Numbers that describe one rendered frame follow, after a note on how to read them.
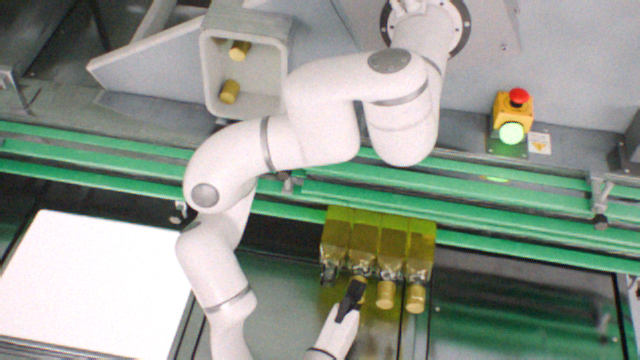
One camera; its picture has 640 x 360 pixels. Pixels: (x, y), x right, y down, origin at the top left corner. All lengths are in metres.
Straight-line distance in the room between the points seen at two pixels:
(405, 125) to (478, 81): 0.51
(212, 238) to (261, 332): 0.40
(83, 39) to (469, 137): 1.24
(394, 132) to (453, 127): 0.50
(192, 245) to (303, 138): 0.25
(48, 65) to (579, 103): 1.43
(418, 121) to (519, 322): 0.73
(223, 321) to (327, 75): 0.43
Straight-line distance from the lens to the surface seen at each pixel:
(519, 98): 1.36
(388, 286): 1.30
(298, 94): 0.90
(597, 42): 1.37
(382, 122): 0.91
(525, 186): 1.37
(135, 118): 1.55
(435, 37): 1.08
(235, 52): 1.35
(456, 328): 1.49
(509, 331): 1.52
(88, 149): 1.53
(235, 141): 0.97
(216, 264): 1.05
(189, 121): 1.52
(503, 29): 1.18
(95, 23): 2.21
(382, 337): 1.41
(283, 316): 1.42
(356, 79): 0.88
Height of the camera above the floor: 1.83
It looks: 40 degrees down
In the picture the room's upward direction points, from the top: 167 degrees counter-clockwise
